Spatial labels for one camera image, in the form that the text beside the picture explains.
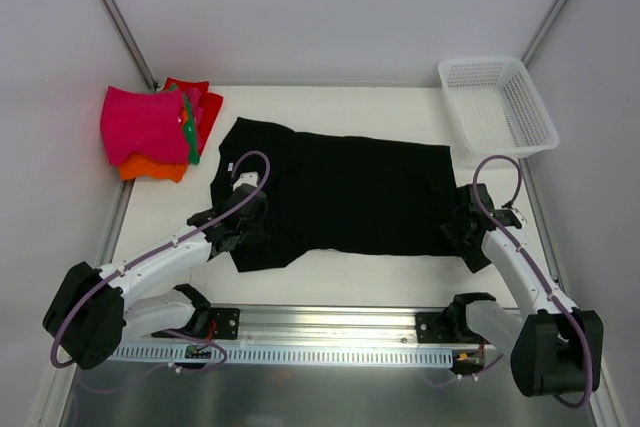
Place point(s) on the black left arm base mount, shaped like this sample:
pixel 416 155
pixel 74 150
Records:
pixel 207 320

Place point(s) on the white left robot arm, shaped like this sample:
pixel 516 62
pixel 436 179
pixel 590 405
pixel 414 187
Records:
pixel 96 309

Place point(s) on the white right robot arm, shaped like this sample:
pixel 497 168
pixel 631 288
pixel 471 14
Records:
pixel 552 345

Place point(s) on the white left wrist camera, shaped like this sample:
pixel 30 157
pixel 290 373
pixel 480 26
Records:
pixel 250 179

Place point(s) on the right aluminium corner post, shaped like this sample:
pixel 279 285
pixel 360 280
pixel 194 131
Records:
pixel 543 31

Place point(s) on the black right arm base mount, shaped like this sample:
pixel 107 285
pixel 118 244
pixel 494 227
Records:
pixel 470 318

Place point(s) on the red folded t shirt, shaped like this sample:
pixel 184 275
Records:
pixel 206 104

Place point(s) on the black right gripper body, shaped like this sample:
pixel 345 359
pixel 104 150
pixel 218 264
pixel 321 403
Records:
pixel 461 229

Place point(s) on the black t shirt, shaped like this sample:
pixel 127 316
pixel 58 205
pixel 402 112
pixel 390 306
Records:
pixel 349 194

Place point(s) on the orange folded t shirt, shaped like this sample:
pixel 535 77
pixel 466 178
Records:
pixel 150 169

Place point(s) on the magenta folded t shirt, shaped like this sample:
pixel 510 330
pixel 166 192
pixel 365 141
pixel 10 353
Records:
pixel 121 109

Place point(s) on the white slotted cable duct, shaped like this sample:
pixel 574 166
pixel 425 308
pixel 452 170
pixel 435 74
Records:
pixel 158 352

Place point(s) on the left aluminium corner post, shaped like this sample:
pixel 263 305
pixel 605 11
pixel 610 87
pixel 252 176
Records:
pixel 130 44

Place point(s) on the aluminium corner post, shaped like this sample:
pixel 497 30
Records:
pixel 543 31
pixel 130 44

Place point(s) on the white plastic basket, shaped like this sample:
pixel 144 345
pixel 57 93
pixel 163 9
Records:
pixel 495 108

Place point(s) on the aluminium front rail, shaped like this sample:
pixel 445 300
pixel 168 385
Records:
pixel 316 326

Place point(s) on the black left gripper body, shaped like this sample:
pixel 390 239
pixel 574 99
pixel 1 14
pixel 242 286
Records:
pixel 253 212

